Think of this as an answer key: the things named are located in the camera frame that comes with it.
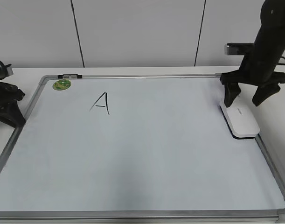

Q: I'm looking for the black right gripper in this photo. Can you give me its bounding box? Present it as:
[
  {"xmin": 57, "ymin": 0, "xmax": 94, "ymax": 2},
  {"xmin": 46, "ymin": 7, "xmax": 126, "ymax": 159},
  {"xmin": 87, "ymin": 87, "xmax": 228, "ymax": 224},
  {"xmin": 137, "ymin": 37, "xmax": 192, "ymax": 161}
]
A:
[{"xmin": 220, "ymin": 55, "xmax": 285, "ymax": 107}]

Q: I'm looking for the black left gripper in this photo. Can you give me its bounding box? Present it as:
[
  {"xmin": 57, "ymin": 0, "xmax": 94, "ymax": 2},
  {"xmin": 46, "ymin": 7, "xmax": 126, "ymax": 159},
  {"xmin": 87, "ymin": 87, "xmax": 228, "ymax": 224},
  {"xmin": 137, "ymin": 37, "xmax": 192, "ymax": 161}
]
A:
[{"xmin": 0, "ymin": 82, "xmax": 26, "ymax": 127}]

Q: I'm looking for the white whiteboard eraser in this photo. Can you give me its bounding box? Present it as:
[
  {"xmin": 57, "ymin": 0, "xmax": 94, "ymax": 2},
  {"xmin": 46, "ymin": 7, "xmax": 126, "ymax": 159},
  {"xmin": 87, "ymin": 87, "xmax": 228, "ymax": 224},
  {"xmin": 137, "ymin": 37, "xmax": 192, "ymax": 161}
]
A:
[{"xmin": 219, "ymin": 96, "xmax": 260, "ymax": 140}]

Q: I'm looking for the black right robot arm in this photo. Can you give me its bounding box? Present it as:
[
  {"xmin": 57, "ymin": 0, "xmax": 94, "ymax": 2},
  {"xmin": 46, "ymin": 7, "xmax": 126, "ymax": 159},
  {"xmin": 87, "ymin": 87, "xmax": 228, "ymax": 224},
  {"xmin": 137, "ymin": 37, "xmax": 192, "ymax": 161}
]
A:
[{"xmin": 220, "ymin": 0, "xmax": 285, "ymax": 107}]

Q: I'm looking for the round green sticker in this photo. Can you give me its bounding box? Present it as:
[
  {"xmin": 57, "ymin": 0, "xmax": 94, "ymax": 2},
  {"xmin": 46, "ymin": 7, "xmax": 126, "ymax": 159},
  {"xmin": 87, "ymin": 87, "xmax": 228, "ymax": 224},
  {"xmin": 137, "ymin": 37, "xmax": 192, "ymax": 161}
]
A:
[{"xmin": 52, "ymin": 79, "xmax": 72, "ymax": 91}]

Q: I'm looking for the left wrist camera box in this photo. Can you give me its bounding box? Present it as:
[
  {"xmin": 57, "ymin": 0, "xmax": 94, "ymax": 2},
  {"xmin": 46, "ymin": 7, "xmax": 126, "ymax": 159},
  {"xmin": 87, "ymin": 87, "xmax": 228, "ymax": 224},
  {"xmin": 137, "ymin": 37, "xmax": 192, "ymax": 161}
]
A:
[{"xmin": 0, "ymin": 64, "xmax": 14, "ymax": 80}]

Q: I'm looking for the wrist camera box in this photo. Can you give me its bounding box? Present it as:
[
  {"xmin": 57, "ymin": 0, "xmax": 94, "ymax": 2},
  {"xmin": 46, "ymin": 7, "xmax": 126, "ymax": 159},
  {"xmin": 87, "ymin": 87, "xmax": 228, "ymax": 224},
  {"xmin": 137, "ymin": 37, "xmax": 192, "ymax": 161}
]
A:
[
  {"xmin": 0, "ymin": 64, "xmax": 14, "ymax": 80},
  {"xmin": 224, "ymin": 43, "xmax": 254, "ymax": 56}
]

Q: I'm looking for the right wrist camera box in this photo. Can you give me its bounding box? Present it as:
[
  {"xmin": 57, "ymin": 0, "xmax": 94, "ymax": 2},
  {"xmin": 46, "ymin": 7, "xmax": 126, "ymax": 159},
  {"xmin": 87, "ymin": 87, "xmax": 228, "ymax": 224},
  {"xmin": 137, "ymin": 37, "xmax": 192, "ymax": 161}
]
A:
[{"xmin": 224, "ymin": 43, "xmax": 254, "ymax": 56}]

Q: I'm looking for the black and silver frame clip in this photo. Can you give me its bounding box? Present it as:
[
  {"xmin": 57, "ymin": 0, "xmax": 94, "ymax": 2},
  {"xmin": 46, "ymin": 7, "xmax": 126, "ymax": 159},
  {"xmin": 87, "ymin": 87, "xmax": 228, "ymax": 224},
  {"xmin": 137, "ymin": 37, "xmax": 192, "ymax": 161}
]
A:
[{"xmin": 57, "ymin": 74, "xmax": 83, "ymax": 79}]

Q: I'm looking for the white whiteboard with grey frame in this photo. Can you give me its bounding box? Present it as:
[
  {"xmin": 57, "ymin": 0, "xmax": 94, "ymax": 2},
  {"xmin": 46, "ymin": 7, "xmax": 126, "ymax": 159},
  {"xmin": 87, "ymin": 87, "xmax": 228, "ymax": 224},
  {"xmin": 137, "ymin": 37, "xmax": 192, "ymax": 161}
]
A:
[{"xmin": 0, "ymin": 75, "xmax": 285, "ymax": 222}]

